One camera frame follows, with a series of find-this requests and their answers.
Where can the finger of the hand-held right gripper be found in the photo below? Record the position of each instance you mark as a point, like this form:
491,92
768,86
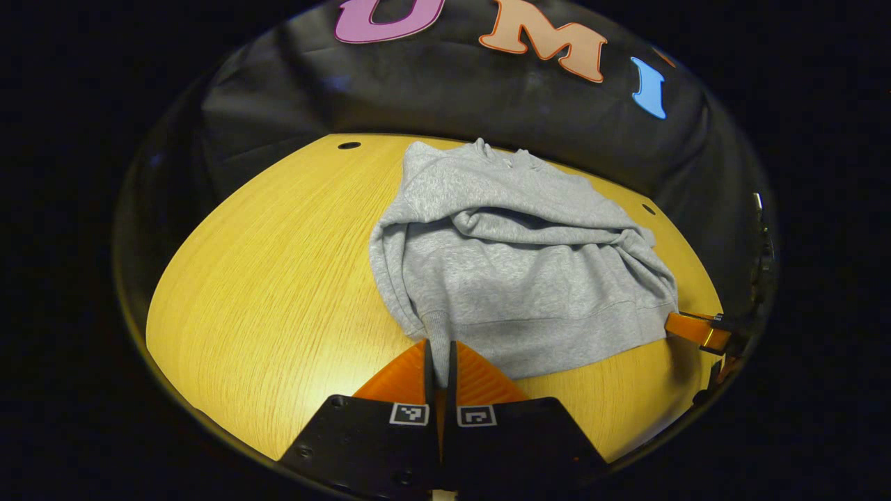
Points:
696,328
710,386

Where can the gray sweatshirt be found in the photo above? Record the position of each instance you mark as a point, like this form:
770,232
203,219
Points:
515,278

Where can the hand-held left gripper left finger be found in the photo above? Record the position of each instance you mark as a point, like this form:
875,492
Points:
390,452

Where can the black backdrop cloth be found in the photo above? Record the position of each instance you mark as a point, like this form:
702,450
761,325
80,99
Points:
445,97

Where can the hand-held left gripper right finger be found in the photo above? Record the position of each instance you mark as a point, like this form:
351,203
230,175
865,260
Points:
501,452

